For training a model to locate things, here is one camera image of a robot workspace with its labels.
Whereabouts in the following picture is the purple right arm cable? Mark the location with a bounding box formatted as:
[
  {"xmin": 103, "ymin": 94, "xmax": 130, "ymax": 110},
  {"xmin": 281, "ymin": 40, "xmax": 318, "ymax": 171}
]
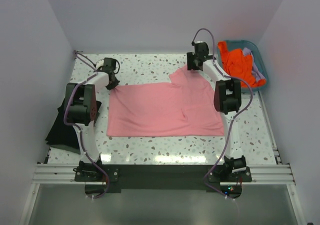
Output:
[{"xmin": 192, "ymin": 28, "xmax": 253, "ymax": 195}]

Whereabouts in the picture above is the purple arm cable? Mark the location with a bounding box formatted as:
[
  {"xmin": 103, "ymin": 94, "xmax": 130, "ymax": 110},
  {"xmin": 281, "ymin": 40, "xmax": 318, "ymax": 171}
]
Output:
[
  {"xmin": 63, "ymin": 51, "xmax": 111, "ymax": 200},
  {"xmin": 192, "ymin": 28, "xmax": 253, "ymax": 195}
]

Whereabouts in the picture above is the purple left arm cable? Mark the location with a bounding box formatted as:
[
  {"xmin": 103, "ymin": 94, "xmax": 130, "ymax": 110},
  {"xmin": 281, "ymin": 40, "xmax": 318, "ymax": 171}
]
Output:
[{"xmin": 63, "ymin": 51, "xmax": 111, "ymax": 200}]

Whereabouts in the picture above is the teal laundry basket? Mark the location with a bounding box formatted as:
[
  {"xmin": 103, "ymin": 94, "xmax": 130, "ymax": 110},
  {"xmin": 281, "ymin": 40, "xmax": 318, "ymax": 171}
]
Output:
[{"xmin": 217, "ymin": 40, "xmax": 269, "ymax": 92}]

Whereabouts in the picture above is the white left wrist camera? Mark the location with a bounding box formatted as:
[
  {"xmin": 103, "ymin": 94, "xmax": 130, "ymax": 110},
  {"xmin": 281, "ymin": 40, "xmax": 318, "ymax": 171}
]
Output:
[{"xmin": 95, "ymin": 59, "xmax": 104, "ymax": 70}]

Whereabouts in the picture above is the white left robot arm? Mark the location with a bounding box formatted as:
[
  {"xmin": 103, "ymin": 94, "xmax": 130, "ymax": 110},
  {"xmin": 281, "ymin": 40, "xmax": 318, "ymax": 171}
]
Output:
[{"xmin": 63, "ymin": 57, "xmax": 120, "ymax": 164}]

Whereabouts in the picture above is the lavender t-shirt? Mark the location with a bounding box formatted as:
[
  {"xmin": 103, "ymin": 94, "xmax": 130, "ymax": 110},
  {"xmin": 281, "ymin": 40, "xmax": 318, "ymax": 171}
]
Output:
[{"xmin": 242, "ymin": 47, "xmax": 266, "ymax": 82}]

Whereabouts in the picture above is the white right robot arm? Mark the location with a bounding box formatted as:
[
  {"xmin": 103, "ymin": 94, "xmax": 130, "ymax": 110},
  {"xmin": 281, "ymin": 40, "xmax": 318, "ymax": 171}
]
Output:
[{"xmin": 186, "ymin": 41, "xmax": 247, "ymax": 170}]

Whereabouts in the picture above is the aluminium front rail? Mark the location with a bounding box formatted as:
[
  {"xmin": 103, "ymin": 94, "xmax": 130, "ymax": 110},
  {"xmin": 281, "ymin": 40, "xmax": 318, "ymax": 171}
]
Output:
[{"xmin": 32, "ymin": 164, "xmax": 295, "ymax": 185}]

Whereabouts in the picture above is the folded black t-shirt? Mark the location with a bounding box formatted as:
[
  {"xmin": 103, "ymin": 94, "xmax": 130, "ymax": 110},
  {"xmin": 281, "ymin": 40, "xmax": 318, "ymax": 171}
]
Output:
[{"xmin": 44, "ymin": 98, "xmax": 103, "ymax": 154}]

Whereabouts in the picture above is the orange t-shirt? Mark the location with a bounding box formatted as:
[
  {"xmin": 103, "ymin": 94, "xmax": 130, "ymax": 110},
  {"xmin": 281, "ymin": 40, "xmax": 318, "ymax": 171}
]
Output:
[{"xmin": 217, "ymin": 41, "xmax": 267, "ymax": 88}]

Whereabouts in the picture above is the pink t-shirt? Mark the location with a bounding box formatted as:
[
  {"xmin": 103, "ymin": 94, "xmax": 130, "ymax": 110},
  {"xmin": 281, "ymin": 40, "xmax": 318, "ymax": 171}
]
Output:
[{"xmin": 106, "ymin": 66, "xmax": 224, "ymax": 137}]

